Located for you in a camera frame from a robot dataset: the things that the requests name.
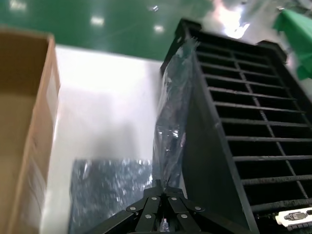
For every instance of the empty grey antistatic bag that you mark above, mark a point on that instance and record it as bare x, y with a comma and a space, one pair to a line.
109, 185

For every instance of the black slotted plastic container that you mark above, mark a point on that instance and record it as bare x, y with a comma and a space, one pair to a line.
219, 158

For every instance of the grey antistatic packaging bag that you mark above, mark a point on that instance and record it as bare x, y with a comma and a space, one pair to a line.
173, 117

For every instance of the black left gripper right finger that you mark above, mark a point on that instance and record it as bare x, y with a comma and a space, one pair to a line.
185, 212

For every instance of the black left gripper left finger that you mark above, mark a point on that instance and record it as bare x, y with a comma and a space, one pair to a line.
143, 209

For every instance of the green plastic sheet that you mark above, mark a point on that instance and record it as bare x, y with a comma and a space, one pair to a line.
297, 44

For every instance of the brown cardboard box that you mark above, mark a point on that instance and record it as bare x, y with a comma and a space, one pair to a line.
19, 122

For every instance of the graphics card with black heatsink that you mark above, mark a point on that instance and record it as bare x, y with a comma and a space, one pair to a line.
295, 219

